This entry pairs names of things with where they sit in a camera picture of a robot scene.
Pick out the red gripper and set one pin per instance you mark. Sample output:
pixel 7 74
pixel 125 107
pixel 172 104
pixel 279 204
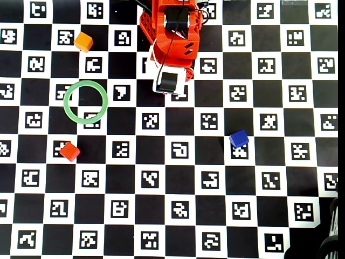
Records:
pixel 170 82

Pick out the black flexible camera holder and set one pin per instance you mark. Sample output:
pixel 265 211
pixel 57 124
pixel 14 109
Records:
pixel 332 242

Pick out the black white marker checkerboard mat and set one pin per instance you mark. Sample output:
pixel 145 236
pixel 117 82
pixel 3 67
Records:
pixel 172 189

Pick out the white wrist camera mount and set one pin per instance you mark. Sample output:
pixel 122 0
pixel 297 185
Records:
pixel 181 78

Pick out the red cube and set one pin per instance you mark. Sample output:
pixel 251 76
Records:
pixel 69 151

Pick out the orange cube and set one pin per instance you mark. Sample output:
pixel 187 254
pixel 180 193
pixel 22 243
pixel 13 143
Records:
pixel 83 41

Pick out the blue cube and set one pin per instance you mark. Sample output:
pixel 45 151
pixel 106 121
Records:
pixel 239 139

